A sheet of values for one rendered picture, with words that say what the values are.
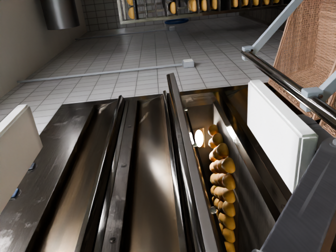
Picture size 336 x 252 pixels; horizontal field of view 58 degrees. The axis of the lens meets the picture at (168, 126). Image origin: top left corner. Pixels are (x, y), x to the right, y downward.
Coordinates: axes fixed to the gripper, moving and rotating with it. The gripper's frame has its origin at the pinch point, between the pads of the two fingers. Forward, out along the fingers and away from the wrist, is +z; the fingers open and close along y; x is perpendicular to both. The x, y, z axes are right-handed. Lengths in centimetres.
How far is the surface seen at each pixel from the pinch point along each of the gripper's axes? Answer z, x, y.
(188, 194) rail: 44, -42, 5
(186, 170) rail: 54, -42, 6
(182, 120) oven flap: 86, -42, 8
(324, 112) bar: 35, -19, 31
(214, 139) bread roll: 125, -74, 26
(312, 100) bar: 41, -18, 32
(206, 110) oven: 153, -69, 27
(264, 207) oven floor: 61, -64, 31
